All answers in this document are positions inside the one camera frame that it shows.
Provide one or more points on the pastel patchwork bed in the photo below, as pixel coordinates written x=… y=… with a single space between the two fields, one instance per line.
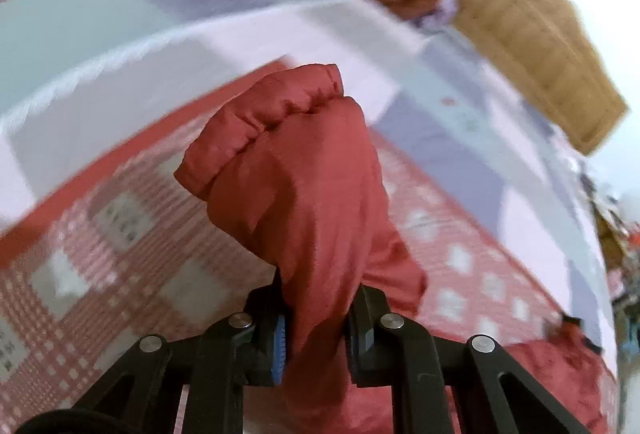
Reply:
x=250 y=28

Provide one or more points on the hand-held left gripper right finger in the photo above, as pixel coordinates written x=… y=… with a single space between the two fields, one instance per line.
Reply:
x=353 y=345

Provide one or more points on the red and black jacket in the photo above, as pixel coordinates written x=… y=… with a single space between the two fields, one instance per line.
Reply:
x=300 y=194

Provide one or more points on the red checked mat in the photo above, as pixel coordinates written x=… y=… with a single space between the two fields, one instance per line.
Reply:
x=125 y=234

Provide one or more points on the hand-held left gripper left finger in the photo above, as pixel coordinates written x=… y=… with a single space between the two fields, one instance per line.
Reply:
x=279 y=350

